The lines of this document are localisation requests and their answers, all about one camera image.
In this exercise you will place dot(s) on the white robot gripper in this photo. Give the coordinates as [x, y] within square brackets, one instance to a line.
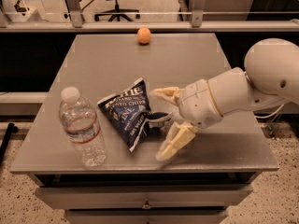
[196, 103]

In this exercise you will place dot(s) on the blue potato chip bag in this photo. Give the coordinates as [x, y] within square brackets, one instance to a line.
[130, 113]

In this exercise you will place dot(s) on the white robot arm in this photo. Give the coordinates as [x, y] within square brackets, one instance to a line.
[270, 77]

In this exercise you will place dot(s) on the clear plastic water bottle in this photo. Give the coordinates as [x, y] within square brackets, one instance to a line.
[81, 125]

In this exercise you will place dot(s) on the orange fruit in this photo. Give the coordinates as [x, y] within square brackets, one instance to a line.
[144, 35]

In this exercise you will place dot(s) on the grey wooden drawer cabinet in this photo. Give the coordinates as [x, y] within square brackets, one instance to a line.
[214, 171]

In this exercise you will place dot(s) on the upper drawer with knob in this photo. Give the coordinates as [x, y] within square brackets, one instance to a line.
[144, 197]

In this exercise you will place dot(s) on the lower drawer front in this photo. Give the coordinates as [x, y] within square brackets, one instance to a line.
[162, 216]

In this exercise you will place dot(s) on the black pole on floor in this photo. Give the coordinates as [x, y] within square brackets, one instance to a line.
[11, 129]

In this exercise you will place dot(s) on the grey metal railing frame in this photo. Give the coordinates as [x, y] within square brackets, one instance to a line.
[158, 15]

